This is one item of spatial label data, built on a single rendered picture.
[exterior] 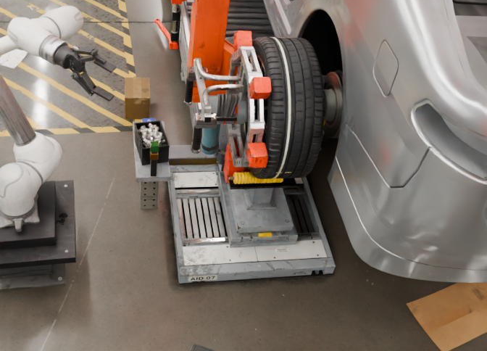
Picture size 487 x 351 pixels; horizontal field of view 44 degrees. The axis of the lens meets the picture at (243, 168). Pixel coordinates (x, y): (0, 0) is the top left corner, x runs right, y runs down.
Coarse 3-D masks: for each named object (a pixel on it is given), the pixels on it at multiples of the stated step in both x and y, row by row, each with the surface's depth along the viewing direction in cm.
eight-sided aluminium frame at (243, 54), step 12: (240, 48) 274; (252, 48) 274; (240, 60) 292; (252, 60) 270; (252, 72) 260; (252, 108) 258; (252, 120) 258; (228, 132) 307; (240, 132) 308; (252, 132) 260; (240, 144) 302; (240, 156) 301
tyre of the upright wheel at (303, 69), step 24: (264, 48) 266; (288, 48) 266; (312, 48) 270; (288, 72) 258; (312, 72) 260; (312, 96) 258; (312, 120) 259; (288, 144) 261; (312, 144) 264; (264, 168) 272; (288, 168) 272
